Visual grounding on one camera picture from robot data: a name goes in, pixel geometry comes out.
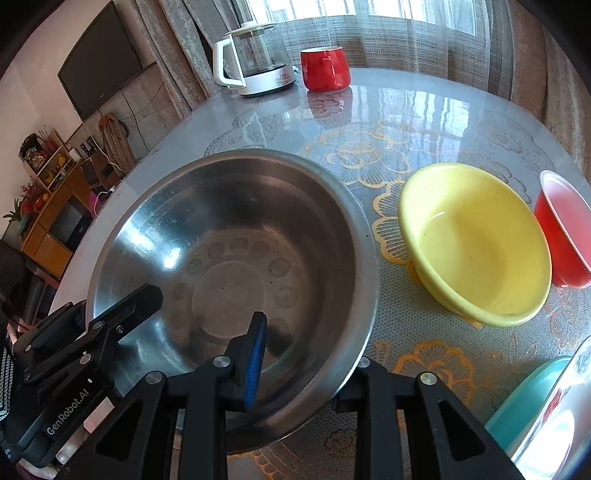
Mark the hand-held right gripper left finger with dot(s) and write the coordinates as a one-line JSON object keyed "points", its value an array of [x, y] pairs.
{"points": [[256, 364]]}

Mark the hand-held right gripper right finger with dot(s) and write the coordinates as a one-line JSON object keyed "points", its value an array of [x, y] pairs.
{"points": [[378, 397]]}

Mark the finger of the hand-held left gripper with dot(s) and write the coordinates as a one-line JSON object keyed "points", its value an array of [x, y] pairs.
{"points": [[134, 302], [46, 327]]}

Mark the stainless steel bowl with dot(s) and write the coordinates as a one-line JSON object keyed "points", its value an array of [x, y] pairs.
{"points": [[231, 230]]}

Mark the teal plastic plate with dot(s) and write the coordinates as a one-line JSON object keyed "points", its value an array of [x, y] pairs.
{"points": [[517, 406]]}

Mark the yellow plastic bowl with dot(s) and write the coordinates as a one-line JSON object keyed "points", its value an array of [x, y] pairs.
{"points": [[475, 249]]}

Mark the large white floral plate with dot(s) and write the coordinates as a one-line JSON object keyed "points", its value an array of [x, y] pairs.
{"points": [[563, 429]]}

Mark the red plastic bowl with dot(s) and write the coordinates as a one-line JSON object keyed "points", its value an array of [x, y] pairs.
{"points": [[563, 230]]}

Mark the wooden cabinet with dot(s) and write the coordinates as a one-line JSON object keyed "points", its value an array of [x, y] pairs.
{"points": [[55, 203]]}

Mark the woven wicker item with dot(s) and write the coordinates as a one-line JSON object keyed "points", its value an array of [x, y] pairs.
{"points": [[115, 138]]}

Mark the black flat television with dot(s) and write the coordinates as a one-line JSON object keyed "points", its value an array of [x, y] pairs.
{"points": [[99, 64]]}

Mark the beige textured curtain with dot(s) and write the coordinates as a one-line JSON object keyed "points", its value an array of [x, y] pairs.
{"points": [[194, 60], [554, 92]]}

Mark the white glass electric kettle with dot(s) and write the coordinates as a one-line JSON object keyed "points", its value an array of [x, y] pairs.
{"points": [[268, 81]]}

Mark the red mug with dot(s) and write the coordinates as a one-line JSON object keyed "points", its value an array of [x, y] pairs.
{"points": [[323, 69]]}

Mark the sheer white curtain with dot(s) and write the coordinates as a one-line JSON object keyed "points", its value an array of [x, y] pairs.
{"points": [[392, 41]]}

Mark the barred window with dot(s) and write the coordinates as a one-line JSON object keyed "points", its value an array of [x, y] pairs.
{"points": [[369, 14]]}

